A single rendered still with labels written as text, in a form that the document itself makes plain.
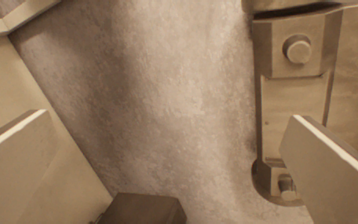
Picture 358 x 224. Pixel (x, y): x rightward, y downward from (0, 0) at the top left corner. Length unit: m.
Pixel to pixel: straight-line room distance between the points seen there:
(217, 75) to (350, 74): 0.35
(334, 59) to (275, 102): 0.13
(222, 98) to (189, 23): 0.27
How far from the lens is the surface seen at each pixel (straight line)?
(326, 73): 0.48
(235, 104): 0.72
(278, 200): 0.70
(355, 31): 0.49
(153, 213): 1.15
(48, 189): 1.24
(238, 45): 0.65
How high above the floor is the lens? 0.63
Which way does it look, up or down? 53 degrees down
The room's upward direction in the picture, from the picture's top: 146 degrees counter-clockwise
